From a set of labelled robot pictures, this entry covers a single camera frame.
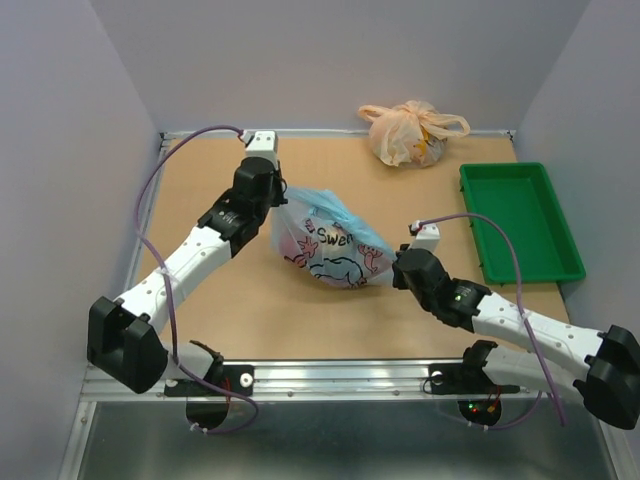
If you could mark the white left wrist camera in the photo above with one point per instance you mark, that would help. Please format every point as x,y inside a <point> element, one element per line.
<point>261,143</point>

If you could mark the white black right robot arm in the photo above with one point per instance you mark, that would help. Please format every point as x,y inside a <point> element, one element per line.
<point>601,367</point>

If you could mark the orange knotted plastic bag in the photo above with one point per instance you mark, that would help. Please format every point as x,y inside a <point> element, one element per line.
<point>413,134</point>

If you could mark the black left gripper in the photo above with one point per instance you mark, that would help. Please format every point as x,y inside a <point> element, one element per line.
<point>279,198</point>

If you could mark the green plastic tray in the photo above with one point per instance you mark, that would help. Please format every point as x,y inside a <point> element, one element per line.
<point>520,199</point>

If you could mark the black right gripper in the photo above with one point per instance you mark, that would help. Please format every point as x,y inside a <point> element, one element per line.
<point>398,277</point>

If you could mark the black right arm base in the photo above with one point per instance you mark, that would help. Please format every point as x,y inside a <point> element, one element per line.
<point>480,398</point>

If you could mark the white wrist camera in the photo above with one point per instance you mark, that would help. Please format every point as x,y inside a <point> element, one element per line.
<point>425,236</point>
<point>261,143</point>

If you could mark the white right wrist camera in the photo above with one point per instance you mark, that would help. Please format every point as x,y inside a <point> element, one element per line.
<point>425,236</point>

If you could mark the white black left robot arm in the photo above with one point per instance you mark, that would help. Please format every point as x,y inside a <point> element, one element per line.
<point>123,334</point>

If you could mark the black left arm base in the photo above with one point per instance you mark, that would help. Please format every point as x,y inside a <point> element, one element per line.
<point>211,412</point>

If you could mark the aluminium frame rail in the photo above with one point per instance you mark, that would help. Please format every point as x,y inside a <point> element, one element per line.
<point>338,372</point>

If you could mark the blue printed plastic bag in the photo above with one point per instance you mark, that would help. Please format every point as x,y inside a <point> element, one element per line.
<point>316,232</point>

